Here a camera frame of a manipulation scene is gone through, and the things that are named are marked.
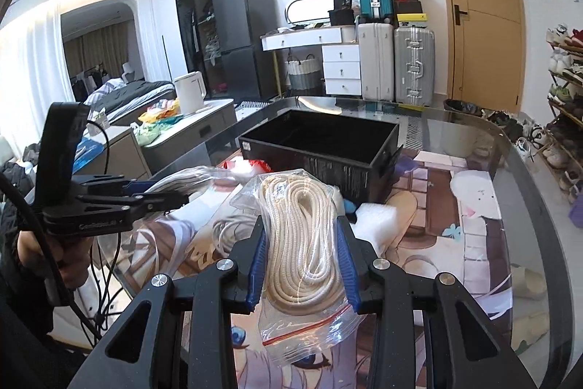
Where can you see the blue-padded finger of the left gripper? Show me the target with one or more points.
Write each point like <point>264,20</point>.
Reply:
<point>142,205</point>
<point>137,187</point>

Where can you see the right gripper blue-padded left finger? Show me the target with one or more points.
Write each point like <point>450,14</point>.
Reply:
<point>231,286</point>

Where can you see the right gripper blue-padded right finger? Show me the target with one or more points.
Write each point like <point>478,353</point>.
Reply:
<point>374,286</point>

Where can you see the white foam block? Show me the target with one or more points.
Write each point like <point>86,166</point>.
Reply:
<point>383,226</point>

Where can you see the red and white plastic bag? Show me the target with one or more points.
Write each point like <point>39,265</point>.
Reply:
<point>243,170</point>

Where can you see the person's left hand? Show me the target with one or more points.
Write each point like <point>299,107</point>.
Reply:
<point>72,257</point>

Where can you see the grey side cabinet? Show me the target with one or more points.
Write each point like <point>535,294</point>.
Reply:
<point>129,159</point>

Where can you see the bed with dark blanket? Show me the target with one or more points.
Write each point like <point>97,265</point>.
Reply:
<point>124,102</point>

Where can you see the anime print table mat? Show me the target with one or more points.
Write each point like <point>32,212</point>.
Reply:
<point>457,228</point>

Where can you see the white electric kettle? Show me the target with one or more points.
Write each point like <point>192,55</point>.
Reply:
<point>191,91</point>

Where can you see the black cardboard box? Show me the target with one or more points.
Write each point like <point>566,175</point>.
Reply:
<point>356,155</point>

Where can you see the white trash bin black liner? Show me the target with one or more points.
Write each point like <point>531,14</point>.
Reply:
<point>458,106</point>

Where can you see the grey woven laundry basket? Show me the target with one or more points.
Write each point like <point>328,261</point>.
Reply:
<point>303,74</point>

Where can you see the black refrigerator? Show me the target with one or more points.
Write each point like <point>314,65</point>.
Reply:
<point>248,68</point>

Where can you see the purple paper bag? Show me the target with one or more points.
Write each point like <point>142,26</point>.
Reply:
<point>576,212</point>

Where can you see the white desk with drawers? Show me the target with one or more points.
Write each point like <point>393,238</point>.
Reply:
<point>336,47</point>

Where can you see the wooden shoe rack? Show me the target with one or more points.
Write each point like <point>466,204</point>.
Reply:
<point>563,152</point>

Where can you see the silver aluminium suitcase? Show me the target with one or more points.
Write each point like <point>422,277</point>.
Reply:
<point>415,65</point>

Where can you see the white suitcase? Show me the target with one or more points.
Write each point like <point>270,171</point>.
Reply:
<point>377,61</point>

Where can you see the oval desk mirror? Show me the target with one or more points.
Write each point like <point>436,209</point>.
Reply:
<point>304,12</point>

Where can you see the black bag on desk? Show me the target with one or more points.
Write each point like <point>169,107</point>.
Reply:
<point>342,13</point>

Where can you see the stack of shoe boxes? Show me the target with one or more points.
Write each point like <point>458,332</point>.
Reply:
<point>410,13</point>

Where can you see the tan wooden door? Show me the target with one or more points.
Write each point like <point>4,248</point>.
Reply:
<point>486,52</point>

